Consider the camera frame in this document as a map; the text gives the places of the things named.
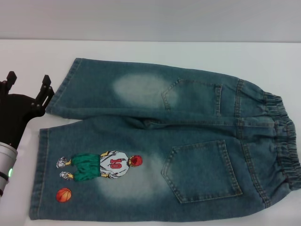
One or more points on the blue denim shorts with print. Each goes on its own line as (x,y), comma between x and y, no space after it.
(188,131)

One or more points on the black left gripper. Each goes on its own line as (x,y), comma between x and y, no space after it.
(16,117)

